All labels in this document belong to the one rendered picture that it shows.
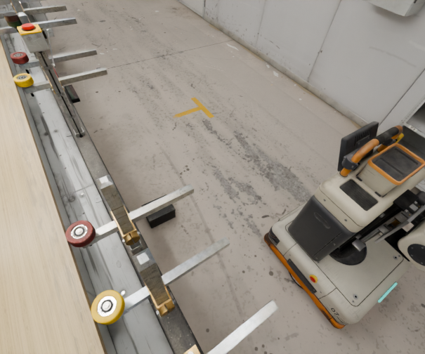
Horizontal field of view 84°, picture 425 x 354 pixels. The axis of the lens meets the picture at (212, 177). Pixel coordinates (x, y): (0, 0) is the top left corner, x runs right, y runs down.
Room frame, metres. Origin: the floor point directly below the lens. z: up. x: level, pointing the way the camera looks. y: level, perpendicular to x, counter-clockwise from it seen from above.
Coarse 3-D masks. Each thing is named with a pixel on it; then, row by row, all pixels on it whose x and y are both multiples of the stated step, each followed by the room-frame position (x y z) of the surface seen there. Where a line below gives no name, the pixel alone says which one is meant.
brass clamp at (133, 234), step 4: (124, 208) 0.41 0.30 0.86; (116, 220) 0.36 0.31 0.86; (132, 224) 0.35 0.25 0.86; (120, 228) 0.33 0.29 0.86; (120, 232) 0.31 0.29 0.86; (128, 232) 0.32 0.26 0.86; (132, 232) 0.32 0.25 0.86; (136, 232) 0.33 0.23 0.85; (124, 236) 0.30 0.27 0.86; (128, 236) 0.31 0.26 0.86; (132, 236) 0.31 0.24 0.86; (136, 236) 0.31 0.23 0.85; (124, 240) 0.30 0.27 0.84; (128, 240) 0.29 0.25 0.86; (132, 240) 0.30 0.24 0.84; (136, 240) 0.31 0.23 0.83; (128, 244) 0.29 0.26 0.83
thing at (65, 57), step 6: (66, 54) 1.41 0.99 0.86; (72, 54) 1.42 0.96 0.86; (78, 54) 1.44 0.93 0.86; (84, 54) 1.47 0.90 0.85; (90, 54) 1.49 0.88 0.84; (96, 54) 1.51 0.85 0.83; (30, 60) 1.29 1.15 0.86; (36, 60) 1.30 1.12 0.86; (54, 60) 1.35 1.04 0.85; (60, 60) 1.37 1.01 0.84; (66, 60) 1.39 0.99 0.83; (24, 66) 1.25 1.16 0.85; (30, 66) 1.27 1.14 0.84; (36, 66) 1.29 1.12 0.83
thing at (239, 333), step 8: (272, 304) 0.16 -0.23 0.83; (256, 312) 0.13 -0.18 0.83; (264, 312) 0.13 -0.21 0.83; (272, 312) 0.14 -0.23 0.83; (248, 320) 0.11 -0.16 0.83; (256, 320) 0.11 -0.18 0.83; (264, 320) 0.11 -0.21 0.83; (240, 328) 0.09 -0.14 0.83; (248, 328) 0.09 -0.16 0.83; (232, 336) 0.06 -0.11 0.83; (240, 336) 0.07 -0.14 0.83; (224, 344) 0.04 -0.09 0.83; (232, 344) 0.04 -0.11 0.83; (208, 352) 0.02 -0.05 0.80; (216, 352) 0.02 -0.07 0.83; (224, 352) 0.03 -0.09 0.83
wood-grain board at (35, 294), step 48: (0, 48) 1.31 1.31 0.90; (0, 96) 0.89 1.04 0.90; (0, 144) 0.60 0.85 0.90; (0, 192) 0.39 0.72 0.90; (48, 192) 0.41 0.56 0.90; (0, 240) 0.23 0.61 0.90; (48, 240) 0.25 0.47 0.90; (0, 288) 0.10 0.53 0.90; (48, 288) 0.12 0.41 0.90; (0, 336) 0.00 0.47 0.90; (48, 336) 0.01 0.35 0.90; (96, 336) 0.02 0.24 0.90
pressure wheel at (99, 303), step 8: (104, 296) 0.11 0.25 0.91; (112, 296) 0.11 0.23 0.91; (120, 296) 0.12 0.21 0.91; (96, 304) 0.09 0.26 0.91; (104, 304) 0.09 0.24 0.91; (112, 304) 0.10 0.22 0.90; (120, 304) 0.10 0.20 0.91; (96, 312) 0.07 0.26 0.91; (104, 312) 0.08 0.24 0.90; (112, 312) 0.08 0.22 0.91; (120, 312) 0.08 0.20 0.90; (96, 320) 0.06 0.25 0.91; (104, 320) 0.06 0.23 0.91; (112, 320) 0.06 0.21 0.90
